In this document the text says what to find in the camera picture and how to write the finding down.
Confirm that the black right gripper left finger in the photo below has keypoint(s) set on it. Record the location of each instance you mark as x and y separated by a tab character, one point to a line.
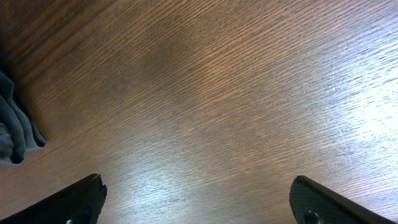
79	203

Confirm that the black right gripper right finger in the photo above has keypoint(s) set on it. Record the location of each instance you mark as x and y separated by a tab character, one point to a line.
313	203

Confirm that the grey shorts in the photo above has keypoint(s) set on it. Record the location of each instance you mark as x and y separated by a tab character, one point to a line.
18	132

